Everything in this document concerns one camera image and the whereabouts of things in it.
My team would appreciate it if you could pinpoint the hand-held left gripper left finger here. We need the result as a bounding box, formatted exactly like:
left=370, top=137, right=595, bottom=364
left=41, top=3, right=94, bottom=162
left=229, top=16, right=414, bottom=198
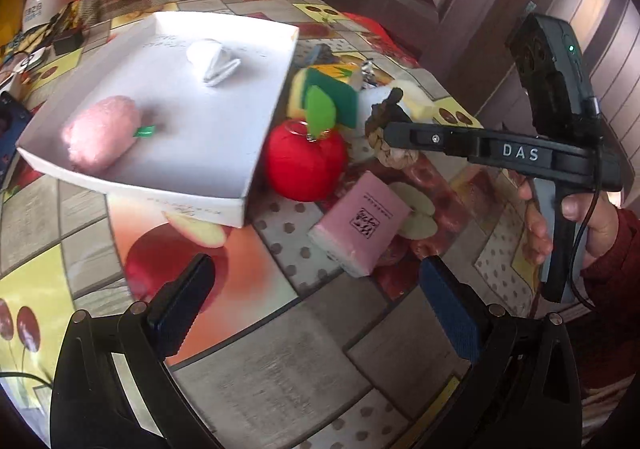
left=50, top=253, right=226, bottom=449

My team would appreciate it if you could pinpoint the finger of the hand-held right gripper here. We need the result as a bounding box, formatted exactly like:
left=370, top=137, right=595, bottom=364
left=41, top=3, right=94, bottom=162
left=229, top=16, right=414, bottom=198
left=384, top=122, right=482, bottom=162

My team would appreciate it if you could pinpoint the pink tissue packet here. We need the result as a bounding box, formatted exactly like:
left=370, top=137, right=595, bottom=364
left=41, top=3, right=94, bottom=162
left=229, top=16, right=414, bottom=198
left=307, top=170, right=413, bottom=277

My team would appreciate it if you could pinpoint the woven rope knot ball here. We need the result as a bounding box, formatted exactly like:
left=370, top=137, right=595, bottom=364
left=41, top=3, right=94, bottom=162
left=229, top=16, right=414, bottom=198
left=366, top=88, right=421, bottom=169

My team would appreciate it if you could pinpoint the red plastic bag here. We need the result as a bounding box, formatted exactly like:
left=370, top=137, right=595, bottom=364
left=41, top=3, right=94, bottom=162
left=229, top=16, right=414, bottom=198
left=345, top=12, right=421, bottom=67

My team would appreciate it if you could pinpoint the person's right hand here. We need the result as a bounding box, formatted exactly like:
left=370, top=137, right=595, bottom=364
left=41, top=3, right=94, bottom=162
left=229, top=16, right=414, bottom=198
left=517, top=179, right=622, bottom=266

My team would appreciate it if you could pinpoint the smartphone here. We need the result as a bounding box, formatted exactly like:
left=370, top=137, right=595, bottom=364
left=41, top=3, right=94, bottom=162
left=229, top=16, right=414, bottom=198
left=0, top=92, right=33, bottom=165

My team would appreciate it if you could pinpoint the black charger block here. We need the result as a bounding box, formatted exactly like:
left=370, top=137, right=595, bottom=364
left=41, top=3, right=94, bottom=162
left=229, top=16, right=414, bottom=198
left=52, top=32, right=83, bottom=56

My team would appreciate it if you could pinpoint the blue scrunchie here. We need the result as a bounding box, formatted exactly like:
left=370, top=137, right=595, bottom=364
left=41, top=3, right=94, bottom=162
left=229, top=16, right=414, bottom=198
left=305, top=44, right=333, bottom=65

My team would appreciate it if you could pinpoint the fruit print tablecloth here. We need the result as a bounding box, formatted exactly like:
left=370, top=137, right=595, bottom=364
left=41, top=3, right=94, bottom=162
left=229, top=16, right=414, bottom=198
left=0, top=0, right=566, bottom=449

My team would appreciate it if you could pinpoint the black white scrunchie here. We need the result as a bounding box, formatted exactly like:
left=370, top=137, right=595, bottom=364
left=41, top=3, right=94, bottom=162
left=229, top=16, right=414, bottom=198
left=360, top=56, right=377, bottom=90

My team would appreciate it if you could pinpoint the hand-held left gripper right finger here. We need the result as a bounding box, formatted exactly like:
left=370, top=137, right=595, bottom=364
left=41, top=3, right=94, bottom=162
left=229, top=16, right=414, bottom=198
left=419, top=255, right=583, bottom=449

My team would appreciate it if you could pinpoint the white cloth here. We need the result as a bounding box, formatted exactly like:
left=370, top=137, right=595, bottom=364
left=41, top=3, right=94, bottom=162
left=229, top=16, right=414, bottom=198
left=186, top=40, right=241, bottom=87

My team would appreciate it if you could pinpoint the pink fluffy peach plush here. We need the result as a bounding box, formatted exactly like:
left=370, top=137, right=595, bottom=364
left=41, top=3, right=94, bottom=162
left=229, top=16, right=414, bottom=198
left=61, top=96, right=161, bottom=175

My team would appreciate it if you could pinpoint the person's right forearm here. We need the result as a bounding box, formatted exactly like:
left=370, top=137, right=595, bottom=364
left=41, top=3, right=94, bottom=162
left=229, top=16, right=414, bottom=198
left=567, top=208, right=640, bottom=395

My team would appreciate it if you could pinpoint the yellow green sponge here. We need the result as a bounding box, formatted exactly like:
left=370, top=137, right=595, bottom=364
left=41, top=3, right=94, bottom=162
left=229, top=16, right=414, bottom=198
left=287, top=66, right=358, bottom=127

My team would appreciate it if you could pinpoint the white helmet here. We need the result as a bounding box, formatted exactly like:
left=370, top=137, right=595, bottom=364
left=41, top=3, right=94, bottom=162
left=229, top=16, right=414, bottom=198
left=20, top=0, right=71, bottom=32

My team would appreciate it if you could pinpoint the white cardboard box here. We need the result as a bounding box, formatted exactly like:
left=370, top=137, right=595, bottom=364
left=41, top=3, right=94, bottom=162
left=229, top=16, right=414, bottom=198
left=15, top=10, right=301, bottom=229

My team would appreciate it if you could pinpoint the red apple plush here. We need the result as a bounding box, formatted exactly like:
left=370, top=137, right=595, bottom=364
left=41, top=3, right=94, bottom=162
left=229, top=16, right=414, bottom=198
left=263, top=86, right=349, bottom=202

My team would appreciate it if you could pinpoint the cream foam piece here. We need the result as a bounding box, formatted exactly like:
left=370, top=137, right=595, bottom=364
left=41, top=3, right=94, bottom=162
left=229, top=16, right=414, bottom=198
left=357, top=79, right=436, bottom=125

